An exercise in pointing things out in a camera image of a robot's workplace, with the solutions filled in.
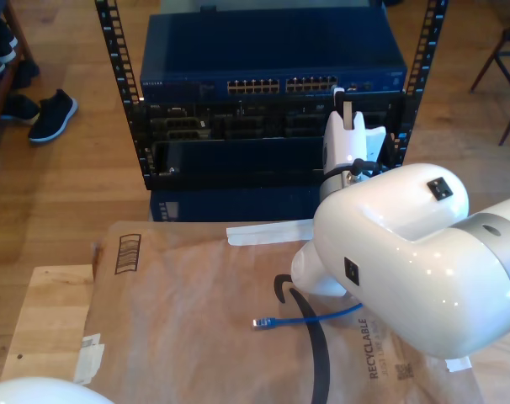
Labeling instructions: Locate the blue network cable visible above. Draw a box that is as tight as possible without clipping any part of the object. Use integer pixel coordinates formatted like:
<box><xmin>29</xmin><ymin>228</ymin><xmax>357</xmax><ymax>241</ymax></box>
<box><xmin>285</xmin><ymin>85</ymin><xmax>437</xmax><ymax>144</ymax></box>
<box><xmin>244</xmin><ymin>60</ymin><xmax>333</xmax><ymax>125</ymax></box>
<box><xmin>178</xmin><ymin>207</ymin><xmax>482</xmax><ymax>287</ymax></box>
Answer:
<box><xmin>250</xmin><ymin>301</ymin><xmax>364</xmax><ymax>332</ymax></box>

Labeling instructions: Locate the black server unit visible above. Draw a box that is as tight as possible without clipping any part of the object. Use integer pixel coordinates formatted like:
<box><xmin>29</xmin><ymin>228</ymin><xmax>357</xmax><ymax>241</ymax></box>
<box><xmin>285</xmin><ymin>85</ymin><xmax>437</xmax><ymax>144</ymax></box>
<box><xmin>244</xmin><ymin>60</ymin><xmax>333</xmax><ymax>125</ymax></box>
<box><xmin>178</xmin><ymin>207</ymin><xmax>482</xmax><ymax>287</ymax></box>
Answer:
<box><xmin>128</xmin><ymin>98</ymin><xmax>407</xmax><ymax>142</ymax></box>

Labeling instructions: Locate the black chassis blue panel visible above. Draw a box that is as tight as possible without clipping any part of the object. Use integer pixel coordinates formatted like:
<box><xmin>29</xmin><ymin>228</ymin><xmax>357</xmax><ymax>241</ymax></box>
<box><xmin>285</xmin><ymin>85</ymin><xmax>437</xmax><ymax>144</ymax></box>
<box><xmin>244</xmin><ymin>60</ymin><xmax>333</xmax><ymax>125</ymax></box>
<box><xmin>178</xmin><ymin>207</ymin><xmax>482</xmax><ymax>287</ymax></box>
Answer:
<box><xmin>146</xmin><ymin>135</ymin><xmax>401</xmax><ymax>191</ymax></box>

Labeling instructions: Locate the long white tape strip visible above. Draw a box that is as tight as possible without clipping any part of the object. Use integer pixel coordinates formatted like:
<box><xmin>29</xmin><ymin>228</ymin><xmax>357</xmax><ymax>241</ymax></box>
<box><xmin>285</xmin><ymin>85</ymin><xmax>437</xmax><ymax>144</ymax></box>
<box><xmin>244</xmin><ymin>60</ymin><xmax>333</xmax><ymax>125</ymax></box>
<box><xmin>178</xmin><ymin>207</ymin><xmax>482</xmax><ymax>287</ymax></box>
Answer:
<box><xmin>225</xmin><ymin>218</ymin><xmax>315</xmax><ymax>247</ymax></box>

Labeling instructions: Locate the dark metal chair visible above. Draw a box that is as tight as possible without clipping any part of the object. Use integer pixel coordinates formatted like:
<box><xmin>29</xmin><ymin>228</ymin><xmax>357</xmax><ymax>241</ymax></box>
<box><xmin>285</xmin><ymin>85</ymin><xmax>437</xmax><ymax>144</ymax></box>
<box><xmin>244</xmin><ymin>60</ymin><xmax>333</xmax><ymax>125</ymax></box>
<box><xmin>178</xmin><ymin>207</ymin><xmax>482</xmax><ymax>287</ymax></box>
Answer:
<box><xmin>469</xmin><ymin>6</ymin><xmax>510</xmax><ymax>146</ymax></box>

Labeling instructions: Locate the brown packing paper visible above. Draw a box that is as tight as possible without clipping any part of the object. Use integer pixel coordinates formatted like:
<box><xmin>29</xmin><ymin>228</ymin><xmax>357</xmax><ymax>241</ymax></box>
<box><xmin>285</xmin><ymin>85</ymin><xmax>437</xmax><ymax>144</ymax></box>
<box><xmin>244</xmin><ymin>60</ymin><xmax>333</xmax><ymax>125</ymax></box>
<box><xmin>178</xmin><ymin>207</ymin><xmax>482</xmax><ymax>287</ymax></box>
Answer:
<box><xmin>69</xmin><ymin>221</ymin><xmax>487</xmax><ymax>404</ymax></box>

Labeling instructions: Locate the short white tape piece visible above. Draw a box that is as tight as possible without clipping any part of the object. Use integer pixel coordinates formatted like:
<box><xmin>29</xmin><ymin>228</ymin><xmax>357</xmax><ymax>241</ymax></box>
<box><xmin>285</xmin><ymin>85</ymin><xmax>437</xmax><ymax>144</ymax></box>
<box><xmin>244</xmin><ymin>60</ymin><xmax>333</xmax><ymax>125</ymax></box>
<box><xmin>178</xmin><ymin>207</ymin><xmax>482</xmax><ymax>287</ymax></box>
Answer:
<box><xmin>444</xmin><ymin>357</ymin><xmax>473</xmax><ymax>374</ymax></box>

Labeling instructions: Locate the black sneaker white sole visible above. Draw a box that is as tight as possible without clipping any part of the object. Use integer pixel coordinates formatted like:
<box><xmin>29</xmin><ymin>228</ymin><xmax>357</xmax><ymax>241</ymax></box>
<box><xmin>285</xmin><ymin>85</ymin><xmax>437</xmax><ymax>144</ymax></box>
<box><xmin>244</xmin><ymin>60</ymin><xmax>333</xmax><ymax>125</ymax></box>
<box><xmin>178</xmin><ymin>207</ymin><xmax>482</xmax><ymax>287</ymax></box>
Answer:
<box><xmin>29</xmin><ymin>88</ymin><xmax>79</xmax><ymax>146</ymax></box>

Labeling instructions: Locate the dark shoe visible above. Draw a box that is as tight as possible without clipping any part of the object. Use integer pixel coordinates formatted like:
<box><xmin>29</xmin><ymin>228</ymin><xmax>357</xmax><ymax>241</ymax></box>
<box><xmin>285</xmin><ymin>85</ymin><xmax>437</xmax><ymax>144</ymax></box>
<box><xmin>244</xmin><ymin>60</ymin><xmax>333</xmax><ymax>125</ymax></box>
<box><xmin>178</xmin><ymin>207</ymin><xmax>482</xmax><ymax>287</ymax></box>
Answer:
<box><xmin>14</xmin><ymin>60</ymin><xmax>40</xmax><ymax>90</ymax></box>

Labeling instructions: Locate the white paper label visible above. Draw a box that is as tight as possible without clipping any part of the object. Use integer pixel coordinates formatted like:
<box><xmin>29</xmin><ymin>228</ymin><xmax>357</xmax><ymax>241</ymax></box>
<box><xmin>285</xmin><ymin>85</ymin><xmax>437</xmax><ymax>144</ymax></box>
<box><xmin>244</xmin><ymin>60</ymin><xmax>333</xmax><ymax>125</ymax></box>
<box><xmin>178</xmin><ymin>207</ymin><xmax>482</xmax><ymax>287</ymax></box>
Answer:
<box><xmin>72</xmin><ymin>334</ymin><xmax>105</xmax><ymax>387</ymax></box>

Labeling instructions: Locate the wooden shoe rack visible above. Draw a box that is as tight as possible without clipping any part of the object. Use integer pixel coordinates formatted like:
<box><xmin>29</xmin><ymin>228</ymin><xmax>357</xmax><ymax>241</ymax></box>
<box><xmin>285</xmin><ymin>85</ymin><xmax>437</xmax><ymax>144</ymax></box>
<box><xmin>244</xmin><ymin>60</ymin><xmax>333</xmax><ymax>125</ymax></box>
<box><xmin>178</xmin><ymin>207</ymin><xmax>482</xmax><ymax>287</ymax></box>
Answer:
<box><xmin>0</xmin><ymin>0</ymin><xmax>35</xmax><ymax>148</ymax></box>

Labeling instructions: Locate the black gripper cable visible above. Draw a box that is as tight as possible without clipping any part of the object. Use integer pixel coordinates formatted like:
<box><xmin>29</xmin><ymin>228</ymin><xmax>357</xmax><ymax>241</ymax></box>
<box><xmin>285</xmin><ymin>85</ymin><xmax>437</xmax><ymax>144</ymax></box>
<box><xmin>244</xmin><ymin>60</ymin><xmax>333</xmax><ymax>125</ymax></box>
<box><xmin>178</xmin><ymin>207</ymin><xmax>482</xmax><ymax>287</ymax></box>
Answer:
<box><xmin>349</xmin><ymin>157</ymin><xmax>383</xmax><ymax>176</ymax></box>

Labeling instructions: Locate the blue network switch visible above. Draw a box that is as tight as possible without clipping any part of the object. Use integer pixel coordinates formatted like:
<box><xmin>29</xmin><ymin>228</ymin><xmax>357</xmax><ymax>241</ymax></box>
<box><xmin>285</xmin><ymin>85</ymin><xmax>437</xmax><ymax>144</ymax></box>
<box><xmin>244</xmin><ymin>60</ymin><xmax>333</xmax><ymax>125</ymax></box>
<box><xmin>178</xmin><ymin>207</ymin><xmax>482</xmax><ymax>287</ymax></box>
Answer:
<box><xmin>139</xmin><ymin>12</ymin><xmax>409</xmax><ymax>102</ymax></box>

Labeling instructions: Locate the black rack frame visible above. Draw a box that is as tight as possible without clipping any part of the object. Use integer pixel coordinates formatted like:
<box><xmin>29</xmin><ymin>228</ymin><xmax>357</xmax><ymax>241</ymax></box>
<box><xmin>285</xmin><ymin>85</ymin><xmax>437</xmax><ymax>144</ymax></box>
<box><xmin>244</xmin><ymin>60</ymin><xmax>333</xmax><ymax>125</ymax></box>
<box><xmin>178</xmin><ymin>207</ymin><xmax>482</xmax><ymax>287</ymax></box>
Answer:
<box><xmin>93</xmin><ymin>0</ymin><xmax>449</xmax><ymax>193</ymax></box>

